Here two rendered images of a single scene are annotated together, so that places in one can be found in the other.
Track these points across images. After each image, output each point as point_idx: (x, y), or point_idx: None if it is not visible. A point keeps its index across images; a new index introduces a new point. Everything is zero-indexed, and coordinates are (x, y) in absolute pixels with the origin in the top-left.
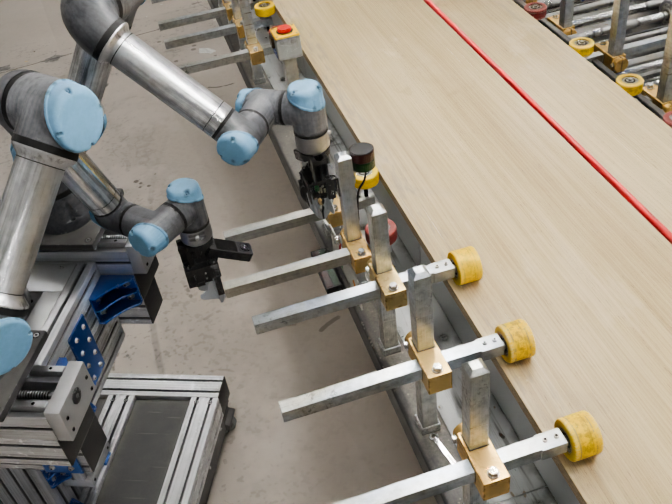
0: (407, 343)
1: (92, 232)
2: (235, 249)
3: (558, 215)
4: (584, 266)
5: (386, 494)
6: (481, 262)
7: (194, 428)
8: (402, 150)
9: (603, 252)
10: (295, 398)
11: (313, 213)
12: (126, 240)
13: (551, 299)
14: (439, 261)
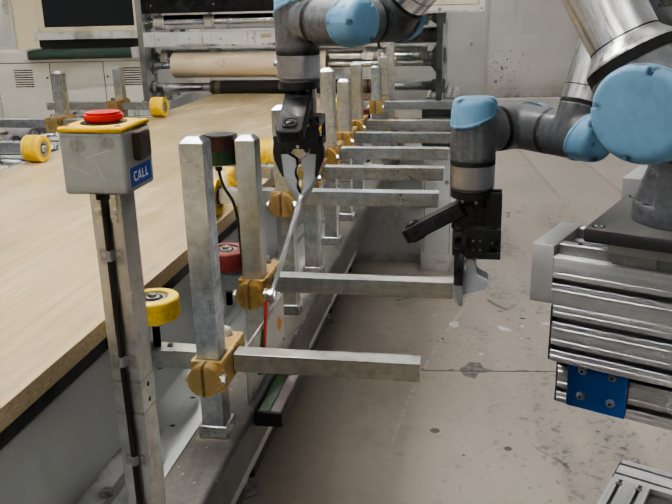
0: (318, 174)
1: (630, 200)
2: (425, 216)
3: (53, 226)
4: None
5: (399, 147)
6: (177, 218)
7: None
8: (54, 310)
9: (79, 206)
10: (429, 167)
11: (258, 347)
12: (580, 227)
13: (169, 198)
14: (229, 190)
